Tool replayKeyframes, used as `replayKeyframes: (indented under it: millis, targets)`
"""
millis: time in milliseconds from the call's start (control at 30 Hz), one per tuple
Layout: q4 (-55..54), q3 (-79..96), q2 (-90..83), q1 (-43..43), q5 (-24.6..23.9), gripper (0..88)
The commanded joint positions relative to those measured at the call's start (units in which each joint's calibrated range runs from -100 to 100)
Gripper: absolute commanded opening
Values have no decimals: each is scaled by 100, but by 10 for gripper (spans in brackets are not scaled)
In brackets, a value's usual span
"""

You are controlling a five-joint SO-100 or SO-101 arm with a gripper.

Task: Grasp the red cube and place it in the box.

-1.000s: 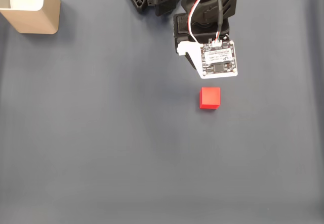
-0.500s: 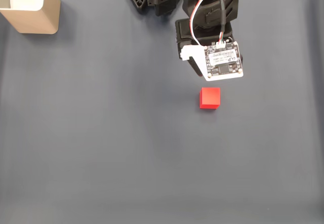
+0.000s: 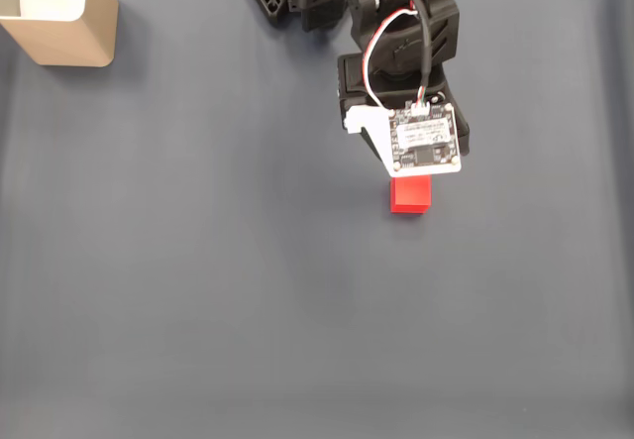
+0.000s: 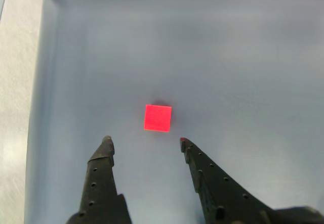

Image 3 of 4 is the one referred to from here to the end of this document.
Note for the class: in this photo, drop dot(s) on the red cube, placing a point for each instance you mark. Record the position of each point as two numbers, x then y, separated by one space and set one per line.
411 196

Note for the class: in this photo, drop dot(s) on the beige box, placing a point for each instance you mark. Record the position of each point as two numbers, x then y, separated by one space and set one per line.
74 42

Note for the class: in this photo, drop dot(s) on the grey table mat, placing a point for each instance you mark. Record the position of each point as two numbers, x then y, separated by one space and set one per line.
198 260

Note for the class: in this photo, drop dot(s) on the camera board on white mount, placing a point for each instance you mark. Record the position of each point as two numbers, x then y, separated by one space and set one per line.
426 142

